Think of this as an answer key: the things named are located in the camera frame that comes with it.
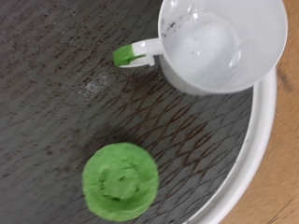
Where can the green coffee pod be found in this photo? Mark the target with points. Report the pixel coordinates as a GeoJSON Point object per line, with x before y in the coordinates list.
{"type": "Point", "coordinates": [120, 182]}

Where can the white two-tier turntable shelf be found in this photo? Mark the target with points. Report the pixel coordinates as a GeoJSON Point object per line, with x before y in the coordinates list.
{"type": "Point", "coordinates": [62, 109]}

